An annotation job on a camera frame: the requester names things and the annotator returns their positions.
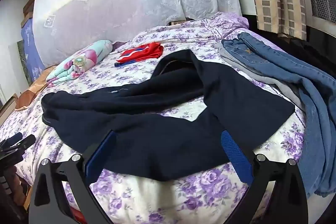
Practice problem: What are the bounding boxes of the orange cloth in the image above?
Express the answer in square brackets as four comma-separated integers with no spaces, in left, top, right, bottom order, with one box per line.
[14,67,61,111]

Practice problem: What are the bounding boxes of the grey pants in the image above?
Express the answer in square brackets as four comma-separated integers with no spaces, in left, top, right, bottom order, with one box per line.
[215,43,306,112]

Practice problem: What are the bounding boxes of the navy blue pants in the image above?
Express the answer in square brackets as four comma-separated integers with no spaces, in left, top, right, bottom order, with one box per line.
[41,49,296,182]

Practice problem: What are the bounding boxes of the blue denim jeans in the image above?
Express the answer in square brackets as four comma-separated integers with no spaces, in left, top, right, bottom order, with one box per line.
[222,32,336,197]

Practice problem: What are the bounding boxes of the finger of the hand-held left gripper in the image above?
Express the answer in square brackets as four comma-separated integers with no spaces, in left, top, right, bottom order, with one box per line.
[0,132,23,149]
[5,134,36,159]

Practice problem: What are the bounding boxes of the purple floral bedsheet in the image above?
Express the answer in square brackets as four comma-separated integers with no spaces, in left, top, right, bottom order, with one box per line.
[0,12,306,224]

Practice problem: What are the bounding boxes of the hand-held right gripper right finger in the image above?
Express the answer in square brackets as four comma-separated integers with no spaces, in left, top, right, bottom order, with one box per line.
[221,130,309,224]

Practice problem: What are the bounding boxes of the red striped garment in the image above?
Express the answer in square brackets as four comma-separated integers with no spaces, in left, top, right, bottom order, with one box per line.
[114,42,164,67]

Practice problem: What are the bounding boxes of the white lace cover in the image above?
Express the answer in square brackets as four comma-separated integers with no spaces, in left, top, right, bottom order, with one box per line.
[33,0,242,75]

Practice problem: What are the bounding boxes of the rolled floral blanket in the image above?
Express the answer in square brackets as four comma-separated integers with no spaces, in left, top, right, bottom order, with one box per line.
[46,40,114,86]

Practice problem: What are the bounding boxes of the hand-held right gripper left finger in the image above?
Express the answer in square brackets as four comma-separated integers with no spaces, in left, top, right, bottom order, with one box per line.
[28,131,117,224]

